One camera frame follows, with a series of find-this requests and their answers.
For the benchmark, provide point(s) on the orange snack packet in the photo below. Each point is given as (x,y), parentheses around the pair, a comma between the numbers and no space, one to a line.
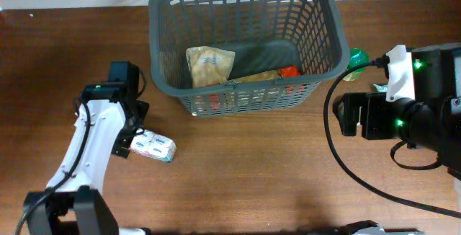
(260,99)

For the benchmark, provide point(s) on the green lid glass jar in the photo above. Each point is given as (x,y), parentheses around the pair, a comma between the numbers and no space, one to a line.
(357,57)

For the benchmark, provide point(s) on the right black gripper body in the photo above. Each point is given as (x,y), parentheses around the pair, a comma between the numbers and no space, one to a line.
(379,120)

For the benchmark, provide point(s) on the grey plastic shopping basket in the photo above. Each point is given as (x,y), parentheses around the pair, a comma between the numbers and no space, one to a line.
(265,35)

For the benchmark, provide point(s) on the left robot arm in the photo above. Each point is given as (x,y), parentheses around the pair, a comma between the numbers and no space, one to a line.
(109,115)

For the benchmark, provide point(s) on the tissue pocket packs bundle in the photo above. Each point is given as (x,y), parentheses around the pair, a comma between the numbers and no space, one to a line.
(154,146)

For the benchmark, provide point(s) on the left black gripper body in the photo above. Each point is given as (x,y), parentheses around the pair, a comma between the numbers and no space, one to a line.
(132,126)

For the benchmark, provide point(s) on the beige grain pouch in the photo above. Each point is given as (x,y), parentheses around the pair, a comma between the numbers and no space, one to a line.
(209,66)

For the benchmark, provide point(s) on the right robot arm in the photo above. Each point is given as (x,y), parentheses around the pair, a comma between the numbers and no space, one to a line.
(421,105)

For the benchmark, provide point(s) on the pale green foil packet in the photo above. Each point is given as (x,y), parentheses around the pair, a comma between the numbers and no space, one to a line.
(381,88)

